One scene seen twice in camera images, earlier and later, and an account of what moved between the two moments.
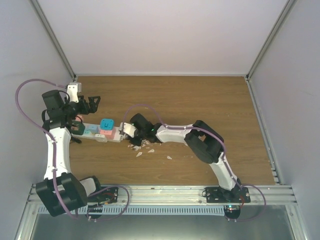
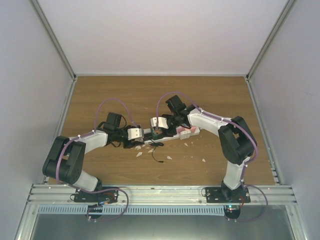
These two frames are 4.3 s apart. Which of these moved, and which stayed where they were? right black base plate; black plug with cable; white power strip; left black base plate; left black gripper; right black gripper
Moved: left black gripper; black plug with cable; right black gripper; white power strip
Stayed: right black base plate; left black base plate
